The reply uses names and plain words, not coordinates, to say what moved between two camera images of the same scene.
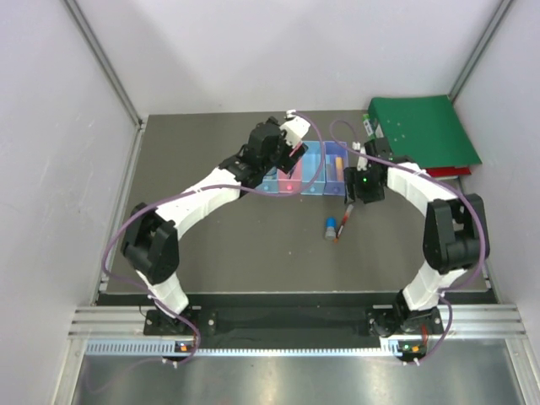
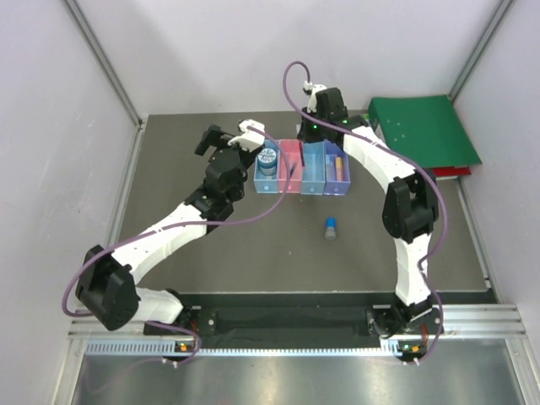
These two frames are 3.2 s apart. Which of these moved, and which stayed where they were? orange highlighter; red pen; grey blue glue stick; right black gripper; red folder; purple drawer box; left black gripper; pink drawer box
Moved: red pen; left black gripper; right black gripper
Stayed: orange highlighter; red folder; pink drawer box; grey blue glue stick; purple drawer box
